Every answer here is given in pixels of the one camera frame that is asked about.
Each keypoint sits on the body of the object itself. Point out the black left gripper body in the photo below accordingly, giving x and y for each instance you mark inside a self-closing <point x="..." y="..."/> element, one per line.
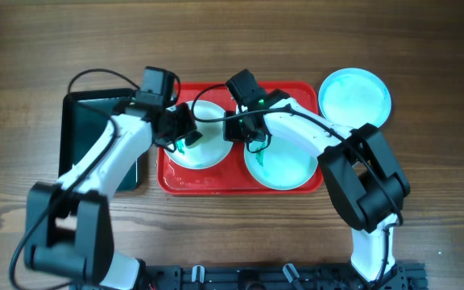
<point x="176" y="123"/>

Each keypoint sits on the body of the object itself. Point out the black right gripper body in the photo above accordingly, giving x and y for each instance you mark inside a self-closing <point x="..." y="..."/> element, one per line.
<point x="236" y="130"/>

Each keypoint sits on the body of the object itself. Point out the green yellow sponge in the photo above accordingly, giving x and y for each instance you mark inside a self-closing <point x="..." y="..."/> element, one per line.
<point x="192" y="138"/>

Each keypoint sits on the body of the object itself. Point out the white plate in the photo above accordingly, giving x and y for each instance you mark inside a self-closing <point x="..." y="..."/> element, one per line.
<point x="211" y="148"/>

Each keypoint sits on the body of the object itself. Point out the light blue plate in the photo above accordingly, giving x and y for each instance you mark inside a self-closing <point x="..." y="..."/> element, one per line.
<point x="353" y="97"/>
<point x="280" y="165"/>

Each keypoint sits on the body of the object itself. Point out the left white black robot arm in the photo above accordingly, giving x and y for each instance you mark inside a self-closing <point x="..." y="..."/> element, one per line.
<point x="68" y="227"/>

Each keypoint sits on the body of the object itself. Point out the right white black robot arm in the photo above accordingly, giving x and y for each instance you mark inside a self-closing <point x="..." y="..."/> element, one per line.
<point x="365" y="182"/>

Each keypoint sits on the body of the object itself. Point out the red plastic tray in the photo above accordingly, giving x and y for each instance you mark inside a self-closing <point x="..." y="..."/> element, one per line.
<point x="230" y="176"/>

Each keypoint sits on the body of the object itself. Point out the black water tray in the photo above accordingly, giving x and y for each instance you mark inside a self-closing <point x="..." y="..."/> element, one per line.
<point x="86" y="131"/>

